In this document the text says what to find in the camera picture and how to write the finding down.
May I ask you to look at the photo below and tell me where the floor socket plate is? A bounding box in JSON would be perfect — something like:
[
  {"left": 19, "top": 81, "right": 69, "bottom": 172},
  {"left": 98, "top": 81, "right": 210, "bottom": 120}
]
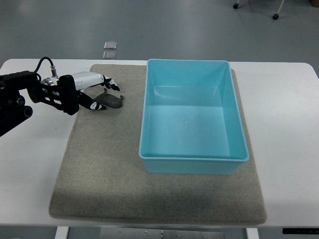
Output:
[
  {"left": 103, "top": 41, "right": 117, "bottom": 50},
  {"left": 103, "top": 51, "right": 117, "bottom": 60}
]

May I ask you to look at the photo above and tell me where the upper floor socket plate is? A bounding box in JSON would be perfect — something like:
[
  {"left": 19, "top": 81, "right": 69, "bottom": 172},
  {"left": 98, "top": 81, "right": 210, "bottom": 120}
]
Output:
[{"left": 103, "top": 41, "right": 117, "bottom": 50}]

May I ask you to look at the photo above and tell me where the lower floor socket plate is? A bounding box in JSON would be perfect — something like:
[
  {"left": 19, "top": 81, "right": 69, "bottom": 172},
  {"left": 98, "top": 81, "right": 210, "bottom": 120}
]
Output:
[{"left": 103, "top": 51, "right": 117, "bottom": 60}]

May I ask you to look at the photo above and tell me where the grey felt mat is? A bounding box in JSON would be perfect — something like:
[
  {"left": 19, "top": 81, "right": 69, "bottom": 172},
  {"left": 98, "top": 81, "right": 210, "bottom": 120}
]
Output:
[{"left": 49, "top": 64, "right": 267, "bottom": 226}]

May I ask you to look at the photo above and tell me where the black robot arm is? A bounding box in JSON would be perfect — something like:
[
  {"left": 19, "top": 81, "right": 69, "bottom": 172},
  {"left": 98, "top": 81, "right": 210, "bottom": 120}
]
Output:
[{"left": 0, "top": 71, "right": 44, "bottom": 136}]

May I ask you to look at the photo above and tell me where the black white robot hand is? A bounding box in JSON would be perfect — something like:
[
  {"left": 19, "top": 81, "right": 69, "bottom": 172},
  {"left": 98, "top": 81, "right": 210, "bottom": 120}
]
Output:
[{"left": 40, "top": 72, "right": 120, "bottom": 115}]

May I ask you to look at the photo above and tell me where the metal table frame bar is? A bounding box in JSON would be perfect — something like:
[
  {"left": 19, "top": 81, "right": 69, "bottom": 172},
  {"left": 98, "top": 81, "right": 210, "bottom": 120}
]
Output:
[{"left": 99, "top": 228, "right": 225, "bottom": 239}]

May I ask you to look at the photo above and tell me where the blue plastic box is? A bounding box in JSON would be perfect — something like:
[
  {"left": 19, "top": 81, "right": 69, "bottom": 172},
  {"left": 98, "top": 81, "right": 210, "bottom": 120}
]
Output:
[{"left": 139, "top": 59, "right": 250, "bottom": 174}]

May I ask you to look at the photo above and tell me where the black table control panel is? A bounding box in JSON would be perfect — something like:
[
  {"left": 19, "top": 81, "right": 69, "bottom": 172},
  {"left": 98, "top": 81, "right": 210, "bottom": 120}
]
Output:
[{"left": 282, "top": 228, "right": 319, "bottom": 235}]

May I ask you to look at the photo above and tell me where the brown hippo toy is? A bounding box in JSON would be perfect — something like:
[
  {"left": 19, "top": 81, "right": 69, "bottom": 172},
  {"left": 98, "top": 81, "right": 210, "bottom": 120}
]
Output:
[{"left": 94, "top": 88, "right": 124, "bottom": 109}]

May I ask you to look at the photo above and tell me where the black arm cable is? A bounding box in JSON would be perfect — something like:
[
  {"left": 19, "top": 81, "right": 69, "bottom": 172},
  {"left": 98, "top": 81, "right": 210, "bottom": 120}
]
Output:
[{"left": 33, "top": 56, "right": 59, "bottom": 79}]

